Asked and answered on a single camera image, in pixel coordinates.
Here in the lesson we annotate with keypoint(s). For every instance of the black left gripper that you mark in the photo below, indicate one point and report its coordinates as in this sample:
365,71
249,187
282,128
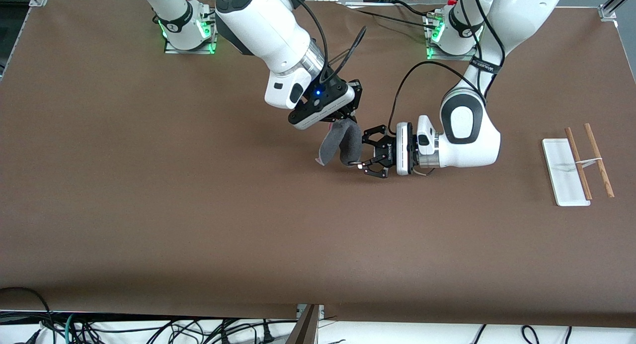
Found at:
389,155

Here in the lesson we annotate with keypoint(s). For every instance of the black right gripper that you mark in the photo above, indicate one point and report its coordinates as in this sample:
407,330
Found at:
356,93

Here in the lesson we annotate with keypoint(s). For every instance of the grey towel with red edge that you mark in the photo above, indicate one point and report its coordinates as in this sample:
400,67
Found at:
343,142

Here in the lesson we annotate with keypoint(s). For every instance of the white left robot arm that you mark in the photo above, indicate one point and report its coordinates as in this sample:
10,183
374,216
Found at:
489,145

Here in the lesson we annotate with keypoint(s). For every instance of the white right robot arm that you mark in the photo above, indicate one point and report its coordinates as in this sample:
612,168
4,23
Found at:
263,21

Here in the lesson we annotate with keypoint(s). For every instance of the white rack with wooden rods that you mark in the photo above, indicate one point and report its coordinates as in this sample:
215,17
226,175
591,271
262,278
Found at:
561,175

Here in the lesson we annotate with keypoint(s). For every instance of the white flat sheet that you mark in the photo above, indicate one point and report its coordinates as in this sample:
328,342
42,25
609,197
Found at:
372,5

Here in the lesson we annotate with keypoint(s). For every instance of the brown table cover sheet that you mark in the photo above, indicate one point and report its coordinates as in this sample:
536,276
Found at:
198,210

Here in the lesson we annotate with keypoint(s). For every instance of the dark brown support beam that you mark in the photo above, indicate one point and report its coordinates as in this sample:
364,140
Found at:
304,331

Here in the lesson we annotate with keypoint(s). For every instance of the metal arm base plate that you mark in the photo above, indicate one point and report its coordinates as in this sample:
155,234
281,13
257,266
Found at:
191,51
437,55

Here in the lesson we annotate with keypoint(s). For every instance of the silver metal table bracket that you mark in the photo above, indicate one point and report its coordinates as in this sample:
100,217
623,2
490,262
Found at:
320,311

